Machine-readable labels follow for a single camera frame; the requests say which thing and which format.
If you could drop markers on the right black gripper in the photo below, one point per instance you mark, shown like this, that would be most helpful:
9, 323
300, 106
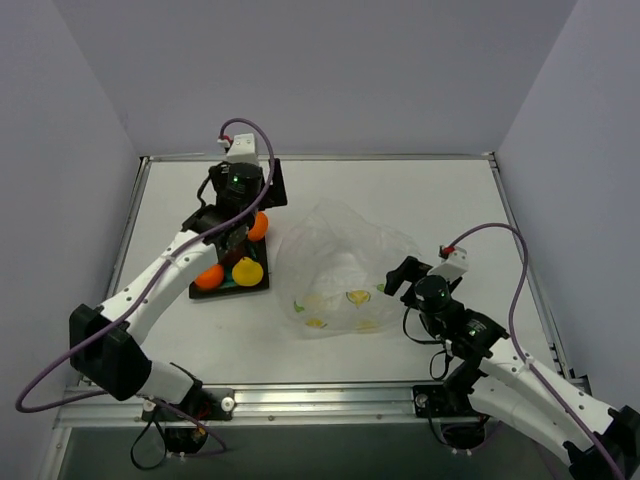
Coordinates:
407, 270

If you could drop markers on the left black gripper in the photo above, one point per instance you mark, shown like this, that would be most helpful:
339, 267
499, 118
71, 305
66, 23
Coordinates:
278, 182

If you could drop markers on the orange fake fruit slice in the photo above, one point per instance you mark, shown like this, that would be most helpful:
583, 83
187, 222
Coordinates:
259, 229

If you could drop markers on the yellow fake lemon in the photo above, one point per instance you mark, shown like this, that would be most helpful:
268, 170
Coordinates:
247, 272

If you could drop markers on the orange fake tangerine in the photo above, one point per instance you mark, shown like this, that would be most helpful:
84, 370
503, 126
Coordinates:
211, 279

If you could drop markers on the clear printed plastic bag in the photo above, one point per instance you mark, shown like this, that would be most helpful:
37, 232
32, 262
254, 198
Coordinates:
330, 273

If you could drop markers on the dark red fake fruit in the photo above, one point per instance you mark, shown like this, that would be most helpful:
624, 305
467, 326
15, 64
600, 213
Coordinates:
235, 255

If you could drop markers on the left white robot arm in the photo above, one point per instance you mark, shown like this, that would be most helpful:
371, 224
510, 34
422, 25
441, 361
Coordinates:
106, 341

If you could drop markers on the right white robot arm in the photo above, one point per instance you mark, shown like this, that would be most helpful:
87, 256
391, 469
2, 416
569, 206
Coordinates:
497, 379

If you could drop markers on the square teal ceramic plate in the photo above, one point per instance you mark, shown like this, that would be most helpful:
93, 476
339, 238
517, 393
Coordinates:
257, 251

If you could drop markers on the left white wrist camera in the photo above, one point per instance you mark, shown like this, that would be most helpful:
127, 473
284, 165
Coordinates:
243, 149

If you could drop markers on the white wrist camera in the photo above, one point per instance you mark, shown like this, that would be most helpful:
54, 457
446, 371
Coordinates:
243, 149
454, 263

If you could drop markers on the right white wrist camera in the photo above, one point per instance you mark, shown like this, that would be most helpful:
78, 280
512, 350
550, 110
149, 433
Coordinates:
454, 263

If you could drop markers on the aluminium front rail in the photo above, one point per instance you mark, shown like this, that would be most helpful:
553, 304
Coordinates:
268, 404

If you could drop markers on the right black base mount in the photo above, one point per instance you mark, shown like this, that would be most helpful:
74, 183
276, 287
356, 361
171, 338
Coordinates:
452, 422

